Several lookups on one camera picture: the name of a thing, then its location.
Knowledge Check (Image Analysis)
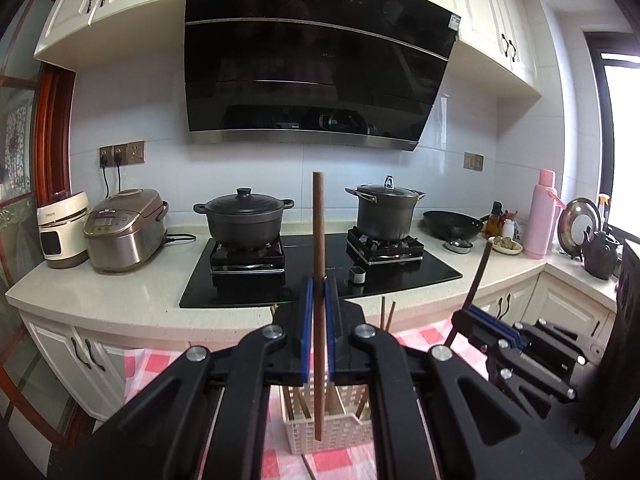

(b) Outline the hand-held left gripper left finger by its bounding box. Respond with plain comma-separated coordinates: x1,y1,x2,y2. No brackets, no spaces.
47,277,316,480

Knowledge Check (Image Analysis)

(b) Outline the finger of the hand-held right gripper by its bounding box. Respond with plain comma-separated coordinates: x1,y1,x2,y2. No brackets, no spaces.
480,339,583,421
452,308,603,366

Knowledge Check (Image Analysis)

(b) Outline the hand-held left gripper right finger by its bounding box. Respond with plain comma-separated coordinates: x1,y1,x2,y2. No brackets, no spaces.
324,277,586,480

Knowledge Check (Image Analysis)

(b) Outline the white plastic utensil basket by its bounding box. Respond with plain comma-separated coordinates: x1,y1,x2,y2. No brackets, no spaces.
280,385,373,456

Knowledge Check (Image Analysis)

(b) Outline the white base cabinet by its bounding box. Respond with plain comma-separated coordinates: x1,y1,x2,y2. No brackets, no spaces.
20,275,541,421
520,270,618,341

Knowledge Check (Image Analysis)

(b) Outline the black glass gas cooktop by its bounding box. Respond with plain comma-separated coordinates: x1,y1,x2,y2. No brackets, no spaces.
179,232,463,309

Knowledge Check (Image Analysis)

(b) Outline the white plate with food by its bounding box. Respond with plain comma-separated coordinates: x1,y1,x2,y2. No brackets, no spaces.
488,236,524,256

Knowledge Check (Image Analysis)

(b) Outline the dark teapot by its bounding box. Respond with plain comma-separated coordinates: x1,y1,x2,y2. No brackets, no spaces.
581,227,622,281

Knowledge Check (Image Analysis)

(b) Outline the brown oil bottle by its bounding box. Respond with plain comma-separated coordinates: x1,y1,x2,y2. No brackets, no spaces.
484,201,503,239

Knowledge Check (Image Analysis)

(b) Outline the black wok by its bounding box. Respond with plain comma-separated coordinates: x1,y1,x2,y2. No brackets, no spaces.
423,210,491,241

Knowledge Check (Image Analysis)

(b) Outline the black burner grate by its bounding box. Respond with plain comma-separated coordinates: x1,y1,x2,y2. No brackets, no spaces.
209,240,286,276
346,226,425,264

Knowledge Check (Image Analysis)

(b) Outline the pink thermos bottle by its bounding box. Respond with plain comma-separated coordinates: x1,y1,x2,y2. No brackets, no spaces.
523,169,566,260

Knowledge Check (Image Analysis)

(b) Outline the glass pot lid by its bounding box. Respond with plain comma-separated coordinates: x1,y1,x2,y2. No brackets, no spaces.
557,197,603,256

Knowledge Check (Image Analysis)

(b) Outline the red white checked tablecloth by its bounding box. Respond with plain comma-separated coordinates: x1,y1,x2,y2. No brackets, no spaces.
122,322,451,480

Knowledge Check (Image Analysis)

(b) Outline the black casserole pot with lid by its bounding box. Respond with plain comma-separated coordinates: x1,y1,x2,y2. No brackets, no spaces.
193,187,295,251

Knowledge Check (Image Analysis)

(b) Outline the grey stockpot with glass lid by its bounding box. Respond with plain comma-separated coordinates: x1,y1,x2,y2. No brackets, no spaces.
345,176,426,242

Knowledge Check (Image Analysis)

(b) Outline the beige stone countertop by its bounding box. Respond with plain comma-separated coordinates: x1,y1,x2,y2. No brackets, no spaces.
5,220,626,356

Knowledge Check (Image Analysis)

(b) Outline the stainless steel rice cooker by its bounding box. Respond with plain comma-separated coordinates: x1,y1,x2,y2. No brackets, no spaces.
82,188,170,274

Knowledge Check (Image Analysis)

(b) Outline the small white cooker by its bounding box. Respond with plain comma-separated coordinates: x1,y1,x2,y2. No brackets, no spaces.
36,191,92,269

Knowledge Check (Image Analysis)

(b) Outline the black glass range hood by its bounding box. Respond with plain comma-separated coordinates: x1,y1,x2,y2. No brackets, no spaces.
183,0,462,152

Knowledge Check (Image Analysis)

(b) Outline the wooden glass sliding door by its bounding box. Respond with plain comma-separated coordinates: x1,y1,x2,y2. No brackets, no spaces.
0,0,101,461

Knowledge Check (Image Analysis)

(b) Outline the dark window frame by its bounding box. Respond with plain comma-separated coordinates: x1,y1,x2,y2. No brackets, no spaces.
582,31,640,241

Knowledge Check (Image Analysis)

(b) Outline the brass wall outlet panel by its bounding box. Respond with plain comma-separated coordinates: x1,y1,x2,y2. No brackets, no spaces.
98,141,146,168

